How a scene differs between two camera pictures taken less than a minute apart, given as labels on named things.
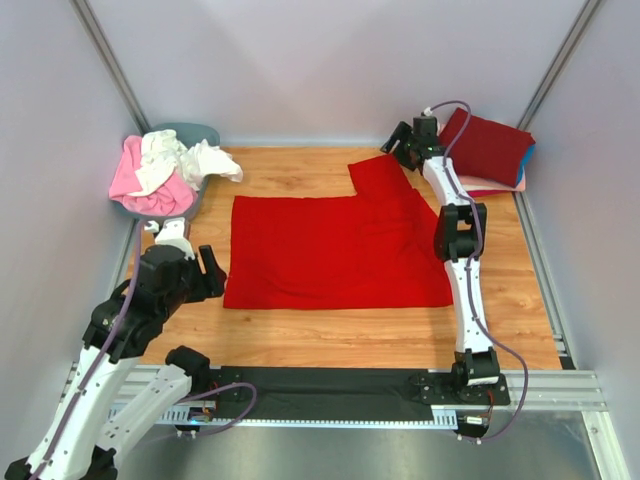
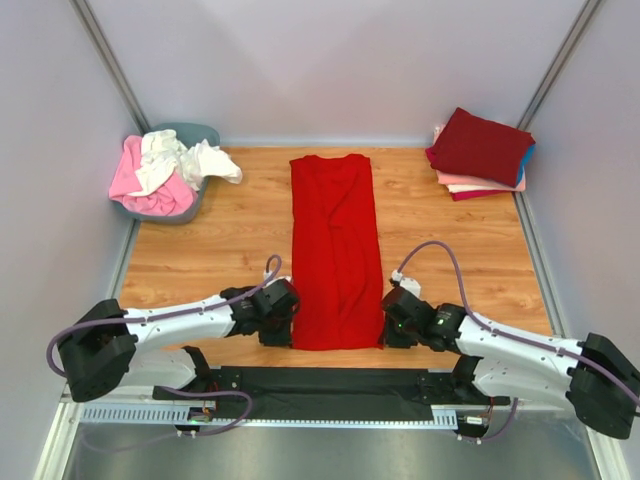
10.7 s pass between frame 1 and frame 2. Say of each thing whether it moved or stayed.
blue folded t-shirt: stayed
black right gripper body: moved
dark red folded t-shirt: stayed
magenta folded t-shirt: stayed
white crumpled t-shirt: stayed
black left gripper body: moved
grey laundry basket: stayed
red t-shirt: moved
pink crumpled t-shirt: stayed
